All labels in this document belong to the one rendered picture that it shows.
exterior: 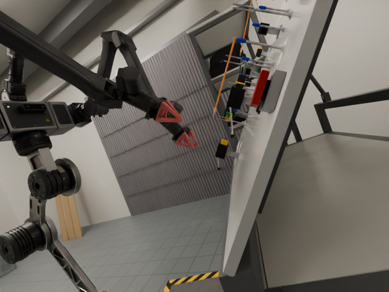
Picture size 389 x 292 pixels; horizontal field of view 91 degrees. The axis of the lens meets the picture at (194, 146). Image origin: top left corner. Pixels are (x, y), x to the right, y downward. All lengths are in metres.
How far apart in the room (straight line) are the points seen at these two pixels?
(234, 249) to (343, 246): 0.22
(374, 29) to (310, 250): 3.12
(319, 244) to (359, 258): 0.06
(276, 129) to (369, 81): 3.05
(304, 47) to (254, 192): 0.19
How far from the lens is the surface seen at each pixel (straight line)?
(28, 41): 0.64
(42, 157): 1.12
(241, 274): 0.35
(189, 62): 3.39
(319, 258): 0.45
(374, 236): 0.49
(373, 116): 3.32
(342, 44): 3.29
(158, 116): 0.63
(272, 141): 0.27
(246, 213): 0.30
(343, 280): 0.41
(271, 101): 0.30
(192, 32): 1.67
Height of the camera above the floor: 1.08
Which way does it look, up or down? 2 degrees down
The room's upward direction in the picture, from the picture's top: 21 degrees counter-clockwise
